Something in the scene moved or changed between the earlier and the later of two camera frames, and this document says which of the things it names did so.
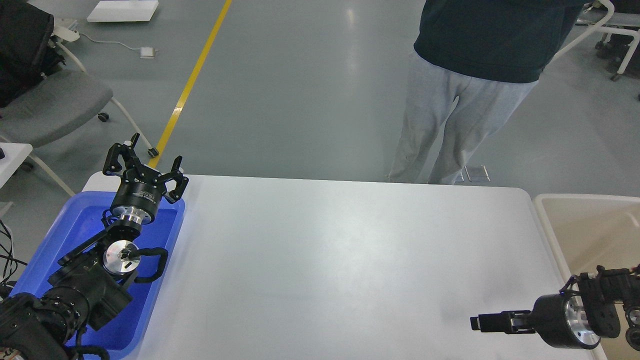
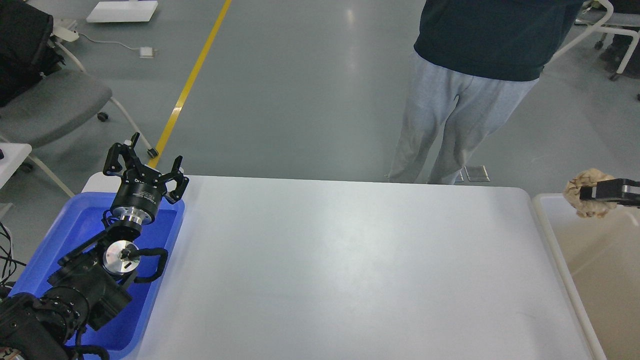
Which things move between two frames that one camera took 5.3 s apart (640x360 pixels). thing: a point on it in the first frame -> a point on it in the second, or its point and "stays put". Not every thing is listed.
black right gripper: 559,318 -> 611,190
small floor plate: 477,173 stays put
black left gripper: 139,193 stays put
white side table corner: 15,153 stays put
